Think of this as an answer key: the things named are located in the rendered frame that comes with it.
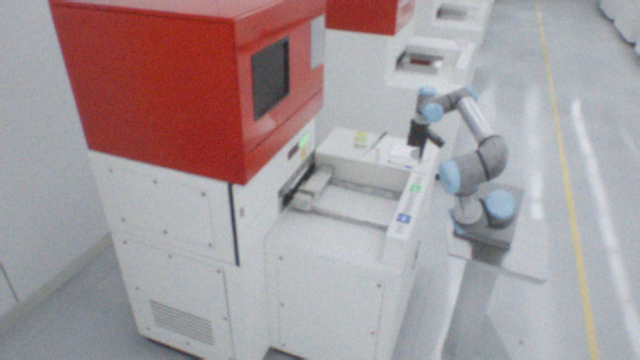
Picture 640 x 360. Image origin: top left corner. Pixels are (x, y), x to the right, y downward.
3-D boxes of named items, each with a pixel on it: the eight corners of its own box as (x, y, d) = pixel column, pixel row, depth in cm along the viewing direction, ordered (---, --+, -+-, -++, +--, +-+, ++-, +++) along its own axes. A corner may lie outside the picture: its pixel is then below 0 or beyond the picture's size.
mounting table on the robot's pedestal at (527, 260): (541, 242, 224) (549, 221, 217) (538, 303, 190) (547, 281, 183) (451, 219, 239) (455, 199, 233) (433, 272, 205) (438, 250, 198)
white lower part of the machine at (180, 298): (141, 344, 250) (107, 227, 207) (219, 254, 316) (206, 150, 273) (253, 387, 229) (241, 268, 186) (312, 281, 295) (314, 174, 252)
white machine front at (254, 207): (235, 265, 187) (227, 184, 166) (309, 173, 252) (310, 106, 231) (242, 267, 186) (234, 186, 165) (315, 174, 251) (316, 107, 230)
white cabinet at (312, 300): (270, 356, 245) (262, 240, 202) (330, 249, 322) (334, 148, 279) (384, 396, 226) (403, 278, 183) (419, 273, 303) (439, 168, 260)
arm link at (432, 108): (449, 99, 175) (442, 89, 184) (422, 110, 177) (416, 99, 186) (454, 116, 179) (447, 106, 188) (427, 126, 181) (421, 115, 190)
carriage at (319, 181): (292, 207, 218) (292, 202, 217) (319, 172, 247) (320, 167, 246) (308, 211, 216) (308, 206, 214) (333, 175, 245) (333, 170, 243)
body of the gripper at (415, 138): (409, 140, 207) (412, 116, 201) (428, 143, 205) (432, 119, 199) (405, 147, 201) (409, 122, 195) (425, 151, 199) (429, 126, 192)
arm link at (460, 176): (491, 228, 190) (490, 172, 144) (457, 239, 193) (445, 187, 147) (481, 204, 196) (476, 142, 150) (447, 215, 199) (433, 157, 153)
